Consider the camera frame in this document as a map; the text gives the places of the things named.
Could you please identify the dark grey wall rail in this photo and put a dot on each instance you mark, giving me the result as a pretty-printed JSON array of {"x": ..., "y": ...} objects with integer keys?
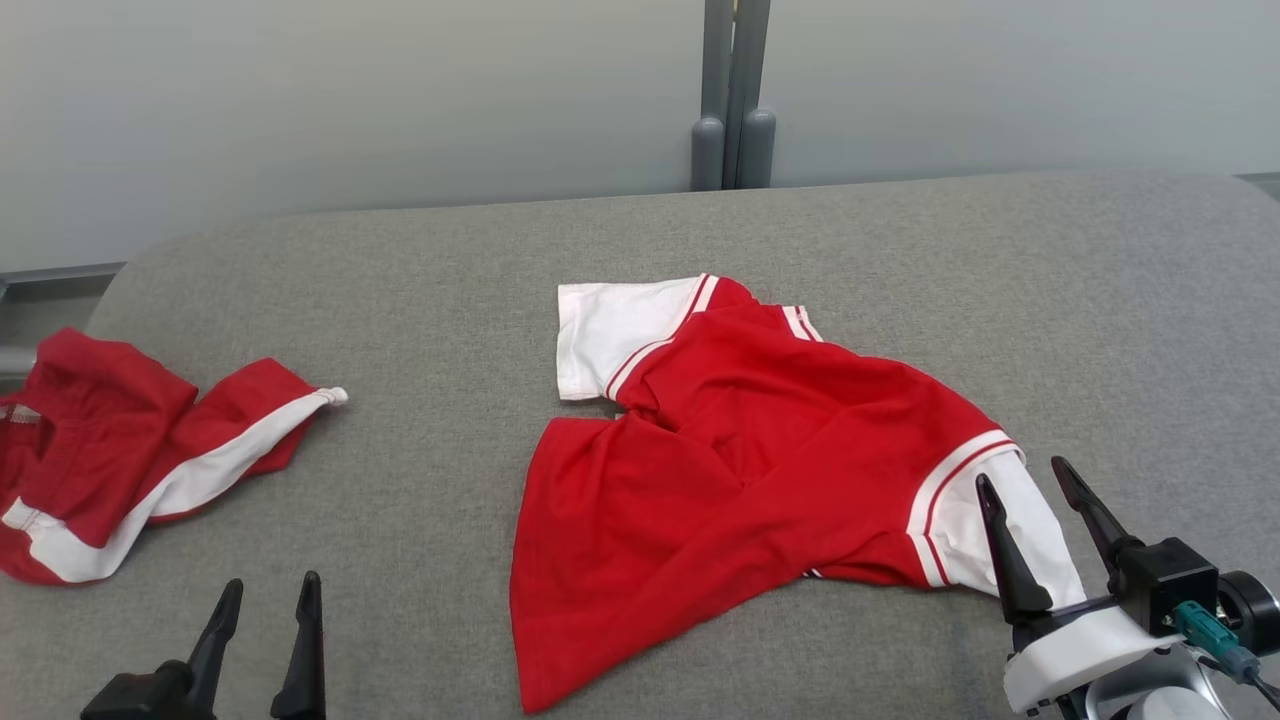
[
  {"x": 1262, "y": 184},
  {"x": 55, "y": 277}
]

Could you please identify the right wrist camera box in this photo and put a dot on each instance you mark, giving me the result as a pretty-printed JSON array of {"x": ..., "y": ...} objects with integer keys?
[{"x": 1165, "y": 580}]

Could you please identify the red white jersey shirt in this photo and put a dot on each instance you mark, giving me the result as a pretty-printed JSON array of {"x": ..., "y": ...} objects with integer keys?
[{"x": 760, "y": 470}]

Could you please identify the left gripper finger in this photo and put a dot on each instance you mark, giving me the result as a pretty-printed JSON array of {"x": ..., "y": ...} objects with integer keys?
[
  {"x": 212, "y": 650},
  {"x": 305, "y": 670}
]

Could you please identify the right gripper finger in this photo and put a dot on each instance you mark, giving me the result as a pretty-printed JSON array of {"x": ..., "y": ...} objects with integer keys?
[
  {"x": 1015, "y": 570},
  {"x": 1095, "y": 515}
]

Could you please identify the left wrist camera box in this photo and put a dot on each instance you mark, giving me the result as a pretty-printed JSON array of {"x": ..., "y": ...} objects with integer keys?
[{"x": 135, "y": 698}]

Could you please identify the grey metal tube end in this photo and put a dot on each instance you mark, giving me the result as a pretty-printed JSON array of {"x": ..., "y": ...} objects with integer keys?
[{"x": 14, "y": 361}]

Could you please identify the grey vertical partition post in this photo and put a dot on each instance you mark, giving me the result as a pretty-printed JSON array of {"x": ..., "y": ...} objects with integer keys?
[{"x": 745, "y": 60}]

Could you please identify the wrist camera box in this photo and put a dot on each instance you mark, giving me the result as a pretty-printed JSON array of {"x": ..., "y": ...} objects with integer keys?
[
  {"x": 135, "y": 698},
  {"x": 1165, "y": 580}
]

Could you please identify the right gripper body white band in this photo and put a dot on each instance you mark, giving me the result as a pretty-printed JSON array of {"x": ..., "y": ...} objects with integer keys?
[{"x": 1080, "y": 655}]

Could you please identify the grey rounded post stub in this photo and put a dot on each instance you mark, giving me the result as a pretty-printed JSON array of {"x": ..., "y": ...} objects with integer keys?
[
  {"x": 707, "y": 155},
  {"x": 758, "y": 148}
]

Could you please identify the red shorts white trim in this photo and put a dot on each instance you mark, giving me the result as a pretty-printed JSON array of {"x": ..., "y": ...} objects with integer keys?
[{"x": 100, "y": 440}]

